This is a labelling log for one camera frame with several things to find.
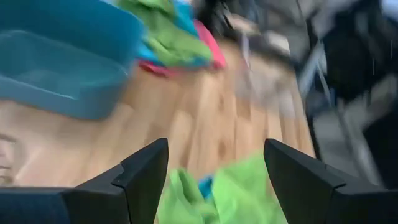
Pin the pink microfiber towel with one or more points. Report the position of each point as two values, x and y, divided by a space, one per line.
212 46

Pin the green microfiber towel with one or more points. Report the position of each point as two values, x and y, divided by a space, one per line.
168 40
242 193

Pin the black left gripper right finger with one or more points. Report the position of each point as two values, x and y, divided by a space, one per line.
311 199

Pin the blue microfiber towel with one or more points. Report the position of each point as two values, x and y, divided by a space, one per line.
206 186
185 18

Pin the blue plastic bin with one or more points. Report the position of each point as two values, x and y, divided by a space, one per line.
62 62

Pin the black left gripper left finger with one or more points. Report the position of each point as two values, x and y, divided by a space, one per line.
136 193

